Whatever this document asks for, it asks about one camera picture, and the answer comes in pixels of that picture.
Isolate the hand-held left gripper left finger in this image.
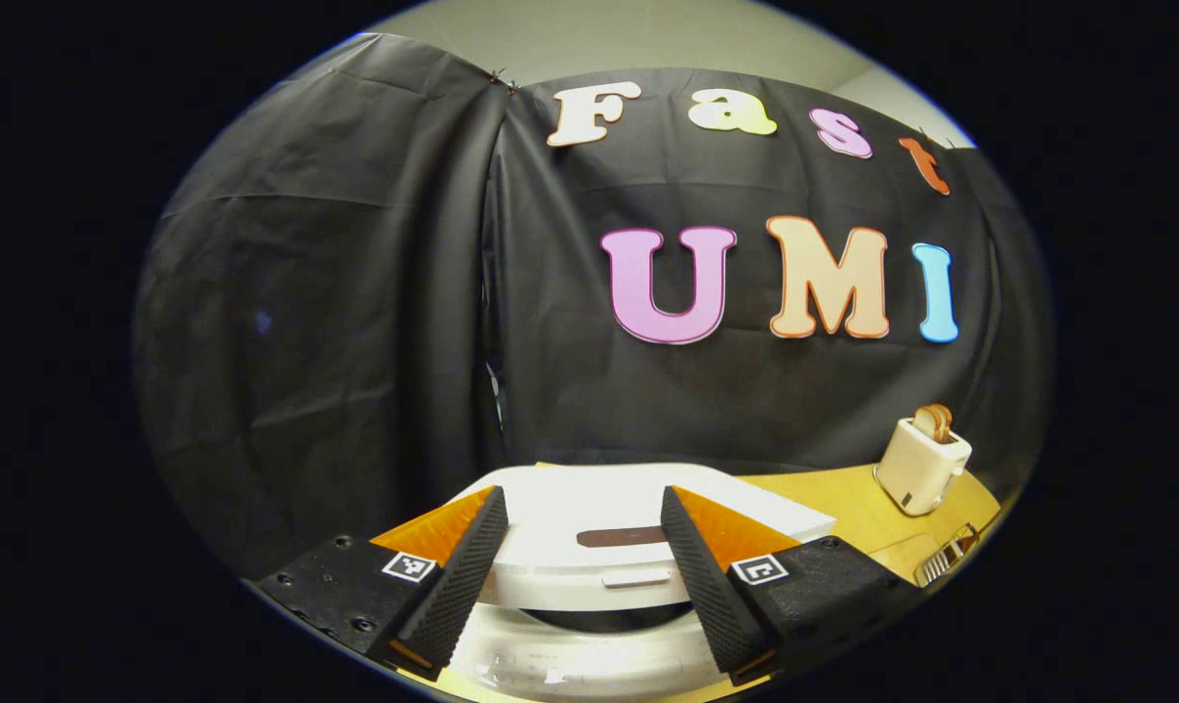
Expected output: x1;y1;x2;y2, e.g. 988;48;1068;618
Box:
253;486;509;682

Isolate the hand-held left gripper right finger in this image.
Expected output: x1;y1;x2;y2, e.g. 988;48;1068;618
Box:
659;486;927;687

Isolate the white rice cooker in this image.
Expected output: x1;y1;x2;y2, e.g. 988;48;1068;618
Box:
448;463;837;699

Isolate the metal wire chopstick holder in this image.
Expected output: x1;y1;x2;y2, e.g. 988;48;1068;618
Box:
914;524;981;587

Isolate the white toaster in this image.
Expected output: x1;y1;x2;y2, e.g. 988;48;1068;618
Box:
874;418;973;517

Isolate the black backdrop cloth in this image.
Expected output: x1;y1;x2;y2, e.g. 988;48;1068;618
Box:
133;32;1054;582

